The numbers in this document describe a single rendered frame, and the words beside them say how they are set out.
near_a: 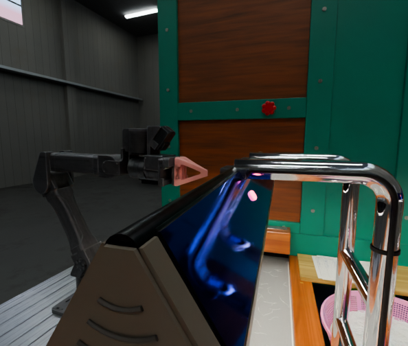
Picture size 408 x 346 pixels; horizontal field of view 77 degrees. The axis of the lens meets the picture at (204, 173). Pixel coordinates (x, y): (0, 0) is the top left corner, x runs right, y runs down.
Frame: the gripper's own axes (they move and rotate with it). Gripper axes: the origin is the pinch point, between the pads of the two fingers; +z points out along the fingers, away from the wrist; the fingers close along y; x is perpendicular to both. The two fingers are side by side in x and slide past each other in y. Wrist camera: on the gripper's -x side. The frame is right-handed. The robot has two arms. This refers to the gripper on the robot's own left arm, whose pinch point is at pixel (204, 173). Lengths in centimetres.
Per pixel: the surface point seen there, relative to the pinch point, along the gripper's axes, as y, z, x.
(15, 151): 353, -644, 39
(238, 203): -33.7, 16.9, -2.8
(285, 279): 19.4, 18.6, 32.2
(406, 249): 34, 51, 23
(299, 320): -0.8, 22.8, 29.6
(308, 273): 18.0, 24.6, 28.3
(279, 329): -2.0, 19.1, 32.2
